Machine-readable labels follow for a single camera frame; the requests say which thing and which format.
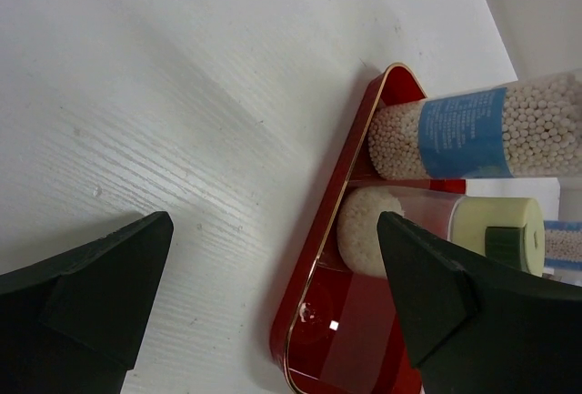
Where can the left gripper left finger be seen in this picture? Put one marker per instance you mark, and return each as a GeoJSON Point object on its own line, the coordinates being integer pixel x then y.
{"type": "Point", "coordinates": [75, 322]}

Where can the tall bottle silver cap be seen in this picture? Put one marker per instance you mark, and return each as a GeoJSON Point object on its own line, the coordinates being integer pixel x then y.
{"type": "Point", "coordinates": [563, 236]}

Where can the red lacquer tray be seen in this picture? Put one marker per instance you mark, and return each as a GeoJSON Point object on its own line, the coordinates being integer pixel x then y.
{"type": "Point", "coordinates": [336, 331]}

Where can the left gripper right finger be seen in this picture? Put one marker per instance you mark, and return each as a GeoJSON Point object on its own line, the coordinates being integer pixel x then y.
{"type": "Point", "coordinates": [472, 325]}

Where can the yellow cap spice bottle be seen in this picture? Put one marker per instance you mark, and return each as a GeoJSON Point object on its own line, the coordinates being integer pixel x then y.
{"type": "Point", "coordinates": [508, 230]}

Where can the tall bottle grey cap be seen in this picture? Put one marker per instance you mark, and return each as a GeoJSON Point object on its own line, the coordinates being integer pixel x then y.
{"type": "Point", "coordinates": [524, 128]}

